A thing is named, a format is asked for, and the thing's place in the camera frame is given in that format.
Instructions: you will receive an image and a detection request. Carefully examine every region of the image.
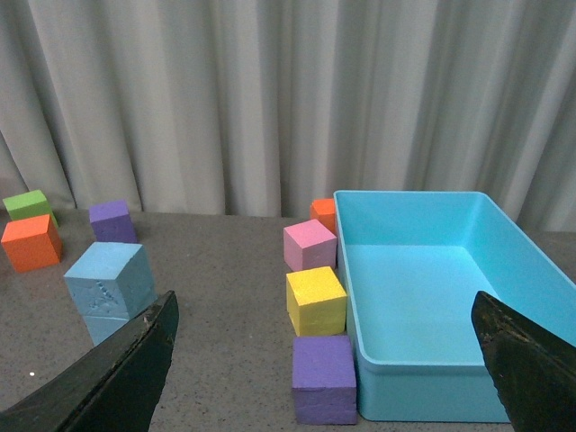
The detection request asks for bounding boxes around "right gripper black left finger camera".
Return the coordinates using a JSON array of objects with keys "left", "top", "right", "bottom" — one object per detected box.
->
[{"left": 1, "top": 291, "right": 179, "bottom": 431}]

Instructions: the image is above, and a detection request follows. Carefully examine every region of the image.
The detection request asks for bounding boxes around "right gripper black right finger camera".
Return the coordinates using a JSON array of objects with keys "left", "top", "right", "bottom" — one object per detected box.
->
[{"left": 471, "top": 291, "right": 575, "bottom": 431}]

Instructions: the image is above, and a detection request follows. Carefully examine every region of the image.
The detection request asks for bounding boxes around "smooth light blue foam cube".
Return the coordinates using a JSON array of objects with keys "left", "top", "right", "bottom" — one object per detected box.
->
[{"left": 83, "top": 316, "right": 128, "bottom": 346}]

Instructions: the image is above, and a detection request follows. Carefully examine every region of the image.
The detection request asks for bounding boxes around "dented light blue foam cube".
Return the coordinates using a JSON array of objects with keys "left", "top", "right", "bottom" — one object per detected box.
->
[{"left": 64, "top": 242, "right": 158, "bottom": 320}]

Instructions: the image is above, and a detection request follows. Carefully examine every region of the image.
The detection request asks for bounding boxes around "light blue plastic bin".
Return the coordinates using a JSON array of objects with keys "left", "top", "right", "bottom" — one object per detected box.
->
[{"left": 334, "top": 191, "right": 575, "bottom": 423}]

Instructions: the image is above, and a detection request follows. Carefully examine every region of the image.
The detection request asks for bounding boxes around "purple foam cube back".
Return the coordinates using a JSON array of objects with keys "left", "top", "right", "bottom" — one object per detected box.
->
[{"left": 89, "top": 200, "right": 138, "bottom": 243}]

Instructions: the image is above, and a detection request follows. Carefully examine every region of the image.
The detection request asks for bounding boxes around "purple foam cube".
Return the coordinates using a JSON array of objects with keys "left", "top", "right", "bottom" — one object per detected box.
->
[
  {"left": 292, "top": 335, "right": 357, "bottom": 425},
  {"left": 89, "top": 200, "right": 138, "bottom": 243}
]

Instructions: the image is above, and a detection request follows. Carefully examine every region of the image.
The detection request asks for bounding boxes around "orange foam cube left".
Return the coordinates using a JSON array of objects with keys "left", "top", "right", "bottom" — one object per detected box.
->
[{"left": 1, "top": 214, "right": 63, "bottom": 273}]

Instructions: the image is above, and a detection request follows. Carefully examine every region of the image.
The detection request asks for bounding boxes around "orange foam cube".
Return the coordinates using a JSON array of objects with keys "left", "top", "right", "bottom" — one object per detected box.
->
[
  {"left": 1, "top": 214, "right": 63, "bottom": 273},
  {"left": 310, "top": 198, "right": 337, "bottom": 234}
]

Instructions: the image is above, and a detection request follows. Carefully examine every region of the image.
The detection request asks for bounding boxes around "green foam cube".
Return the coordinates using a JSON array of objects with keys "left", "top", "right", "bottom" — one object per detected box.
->
[{"left": 3, "top": 189, "right": 59, "bottom": 227}]

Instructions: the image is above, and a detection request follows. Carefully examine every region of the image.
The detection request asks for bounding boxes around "purple foam cube front right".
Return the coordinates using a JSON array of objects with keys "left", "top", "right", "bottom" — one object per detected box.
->
[{"left": 292, "top": 335, "right": 357, "bottom": 425}]

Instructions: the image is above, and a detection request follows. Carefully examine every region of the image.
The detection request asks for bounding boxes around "yellow foam cube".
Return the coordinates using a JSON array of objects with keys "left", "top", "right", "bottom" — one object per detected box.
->
[{"left": 286, "top": 266, "right": 347, "bottom": 337}]

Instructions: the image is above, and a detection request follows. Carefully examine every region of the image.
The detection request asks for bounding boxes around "pink foam cube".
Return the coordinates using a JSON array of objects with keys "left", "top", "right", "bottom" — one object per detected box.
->
[{"left": 283, "top": 220, "right": 338, "bottom": 272}]

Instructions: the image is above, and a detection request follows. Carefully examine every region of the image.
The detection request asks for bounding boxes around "orange foam cube right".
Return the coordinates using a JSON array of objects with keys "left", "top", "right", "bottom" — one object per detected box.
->
[{"left": 310, "top": 198, "right": 337, "bottom": 234}]

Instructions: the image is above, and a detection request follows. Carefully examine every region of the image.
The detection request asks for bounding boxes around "grey curtain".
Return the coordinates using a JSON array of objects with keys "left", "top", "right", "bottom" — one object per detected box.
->
[{"left": 1, "top": 1, "right": 575, "bottom": 231}]

